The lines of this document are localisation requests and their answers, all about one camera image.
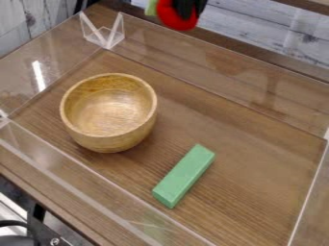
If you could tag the clear acrylic tray wall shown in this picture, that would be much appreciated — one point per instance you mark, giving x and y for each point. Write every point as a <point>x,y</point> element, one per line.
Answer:
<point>109,216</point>

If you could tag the wooden bowl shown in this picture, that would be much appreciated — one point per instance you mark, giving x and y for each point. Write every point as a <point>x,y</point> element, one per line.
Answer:
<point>108,112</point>

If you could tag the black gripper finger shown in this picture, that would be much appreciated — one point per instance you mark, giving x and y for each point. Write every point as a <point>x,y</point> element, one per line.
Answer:
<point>199,5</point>
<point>183,7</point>

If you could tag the clear acrylic corner bracket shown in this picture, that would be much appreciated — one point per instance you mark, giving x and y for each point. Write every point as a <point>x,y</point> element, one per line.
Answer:
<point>104,37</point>

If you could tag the green rectangular block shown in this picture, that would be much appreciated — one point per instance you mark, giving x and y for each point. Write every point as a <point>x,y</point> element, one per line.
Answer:
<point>181,176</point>

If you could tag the red plush strawberry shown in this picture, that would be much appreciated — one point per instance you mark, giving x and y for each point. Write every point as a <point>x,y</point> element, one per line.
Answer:
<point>161,9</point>

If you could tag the black table leg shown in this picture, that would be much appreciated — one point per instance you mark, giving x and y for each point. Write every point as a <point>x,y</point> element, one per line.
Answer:
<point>38,212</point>

